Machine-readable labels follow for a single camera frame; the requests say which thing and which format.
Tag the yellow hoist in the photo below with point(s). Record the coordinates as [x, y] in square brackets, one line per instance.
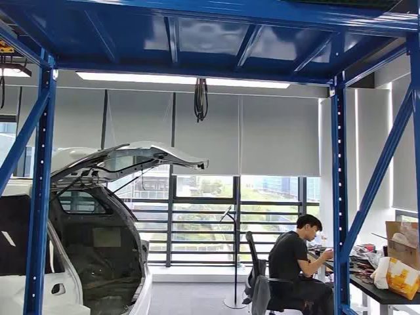
[6, 48]

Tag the white car with open tailgate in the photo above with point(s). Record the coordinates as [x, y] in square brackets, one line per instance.
[75, 158]

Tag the black desk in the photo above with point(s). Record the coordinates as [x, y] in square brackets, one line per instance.
[370, 289]

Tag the dark window frame with rails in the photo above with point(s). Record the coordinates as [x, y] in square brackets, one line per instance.
[170, 217]

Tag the grey jacket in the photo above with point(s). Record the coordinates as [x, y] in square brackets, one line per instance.
[261, 295]

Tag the black office chair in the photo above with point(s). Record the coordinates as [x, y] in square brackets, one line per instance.
[252, 252]

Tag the person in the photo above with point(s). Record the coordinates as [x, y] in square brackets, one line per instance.
[289, 256]

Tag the grey roller blind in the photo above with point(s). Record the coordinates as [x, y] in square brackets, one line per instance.
[279, 134]
[148, 126]

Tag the black floor stand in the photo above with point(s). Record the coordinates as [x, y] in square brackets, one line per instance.
[234, 303]

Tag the open cardboard box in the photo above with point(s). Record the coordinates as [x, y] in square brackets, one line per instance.
[402, 254]

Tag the yellow white package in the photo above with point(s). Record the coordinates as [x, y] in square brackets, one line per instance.
[403, 280]

